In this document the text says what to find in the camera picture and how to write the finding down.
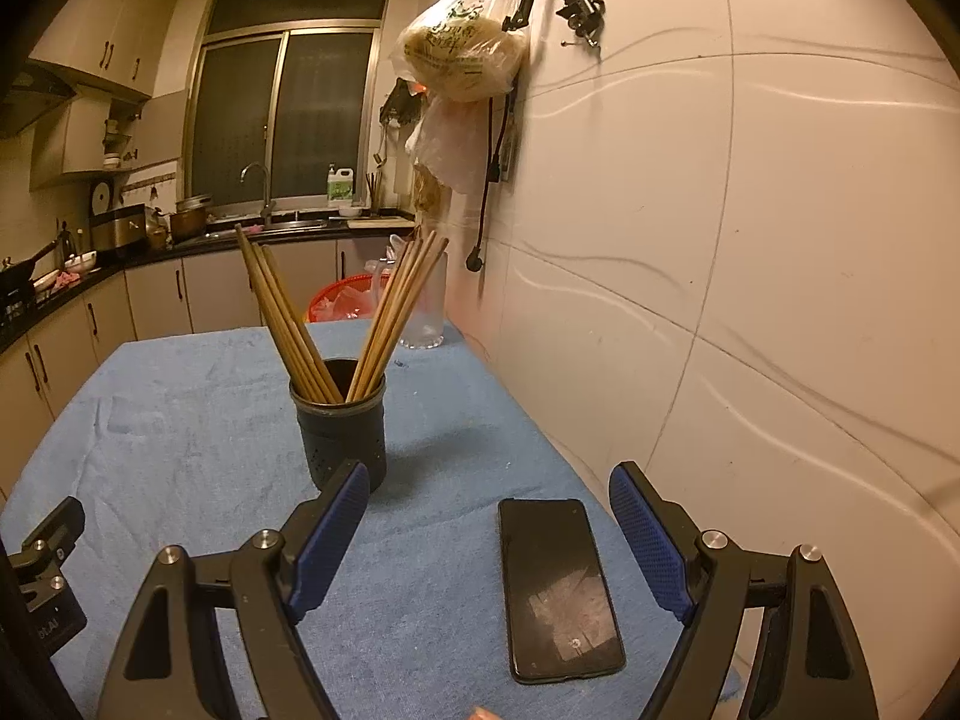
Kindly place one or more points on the white upper kitchen cabinets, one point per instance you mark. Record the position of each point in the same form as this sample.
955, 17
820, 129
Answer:
112, 22

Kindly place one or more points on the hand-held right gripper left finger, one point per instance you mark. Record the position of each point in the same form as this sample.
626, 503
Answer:
330, 532

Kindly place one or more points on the green detergent jug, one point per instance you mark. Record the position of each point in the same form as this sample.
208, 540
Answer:
339, 191

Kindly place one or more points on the pink cloth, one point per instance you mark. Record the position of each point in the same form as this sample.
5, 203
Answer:
60, 280

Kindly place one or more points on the silver countertop oven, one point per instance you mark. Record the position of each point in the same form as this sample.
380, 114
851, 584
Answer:
120, 229

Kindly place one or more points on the hanging bag of flatbreads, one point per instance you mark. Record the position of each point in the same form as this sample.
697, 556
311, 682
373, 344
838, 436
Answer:
465, 45

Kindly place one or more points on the black wok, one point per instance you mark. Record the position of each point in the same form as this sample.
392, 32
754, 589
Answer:
19, 274

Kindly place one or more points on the clear glass mug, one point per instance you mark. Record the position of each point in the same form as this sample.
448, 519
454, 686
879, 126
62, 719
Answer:
431, 315

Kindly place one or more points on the white wall cabinet with shelf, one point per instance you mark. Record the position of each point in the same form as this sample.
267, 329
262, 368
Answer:
75, 142

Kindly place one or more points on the black kitchen countertop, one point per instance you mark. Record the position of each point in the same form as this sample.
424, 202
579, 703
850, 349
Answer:
157, 255

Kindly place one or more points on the brown cooking pot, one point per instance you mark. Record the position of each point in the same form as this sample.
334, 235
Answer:
187, 223

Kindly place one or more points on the dark hanging bag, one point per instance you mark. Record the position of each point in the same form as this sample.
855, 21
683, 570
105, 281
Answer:
401, 101

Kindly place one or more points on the steel sink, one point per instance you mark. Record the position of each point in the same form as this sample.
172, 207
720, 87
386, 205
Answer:
270, 225

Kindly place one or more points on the kitchen window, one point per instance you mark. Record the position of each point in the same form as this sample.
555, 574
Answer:
322, 105

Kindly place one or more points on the bunch of wooden chopsticks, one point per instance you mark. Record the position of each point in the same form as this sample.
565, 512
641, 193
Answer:
289, 330

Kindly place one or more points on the wall socket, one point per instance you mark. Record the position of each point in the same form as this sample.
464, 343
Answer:
508, 142

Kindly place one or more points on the red plastic basket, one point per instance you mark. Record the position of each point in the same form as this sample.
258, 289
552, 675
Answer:
330, 292

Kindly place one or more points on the round dial kitchen scale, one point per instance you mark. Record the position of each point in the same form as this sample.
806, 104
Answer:
101, 196

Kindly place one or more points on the blue table cloth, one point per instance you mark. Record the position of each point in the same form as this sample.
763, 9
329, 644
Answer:
187, 427

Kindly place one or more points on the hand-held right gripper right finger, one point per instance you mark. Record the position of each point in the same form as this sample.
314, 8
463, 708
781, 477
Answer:
649, 540

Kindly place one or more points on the wooden cutting board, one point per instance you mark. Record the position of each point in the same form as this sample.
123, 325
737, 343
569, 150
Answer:
379, 222

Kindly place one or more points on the black smartphone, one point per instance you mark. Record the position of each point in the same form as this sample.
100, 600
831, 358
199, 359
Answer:
562, 585

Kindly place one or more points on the metal kettle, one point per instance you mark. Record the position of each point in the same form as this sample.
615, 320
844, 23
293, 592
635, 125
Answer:
67, 244

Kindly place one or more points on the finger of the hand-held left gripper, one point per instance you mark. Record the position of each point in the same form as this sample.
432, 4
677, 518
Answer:
60, 529

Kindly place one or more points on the range hood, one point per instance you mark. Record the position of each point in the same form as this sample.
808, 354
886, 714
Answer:
30, 97

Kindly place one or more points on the brown teapot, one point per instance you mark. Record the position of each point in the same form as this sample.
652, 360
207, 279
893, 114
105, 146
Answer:
157, 232

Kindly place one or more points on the black perforated chopstick holder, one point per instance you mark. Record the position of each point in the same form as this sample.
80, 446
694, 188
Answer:
345, 442

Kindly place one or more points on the steel faucet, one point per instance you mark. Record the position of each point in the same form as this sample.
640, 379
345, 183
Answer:
266, 195

